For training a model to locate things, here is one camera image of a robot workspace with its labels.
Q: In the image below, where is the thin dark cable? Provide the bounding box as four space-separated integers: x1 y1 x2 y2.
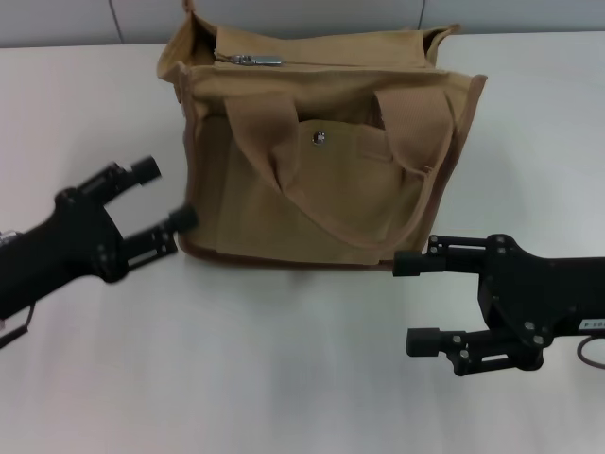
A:
577 333 605 371
0 305 38 350

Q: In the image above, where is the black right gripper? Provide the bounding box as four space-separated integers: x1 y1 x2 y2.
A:
392 234 605 378

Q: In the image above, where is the silver metal zipper pull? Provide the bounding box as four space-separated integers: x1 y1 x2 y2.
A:
229 53 285 68

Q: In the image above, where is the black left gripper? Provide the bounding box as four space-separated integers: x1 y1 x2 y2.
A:
0 154 199 322

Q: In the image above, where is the khaki canvas food bag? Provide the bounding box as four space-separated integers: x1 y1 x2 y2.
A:
157 0 488 273

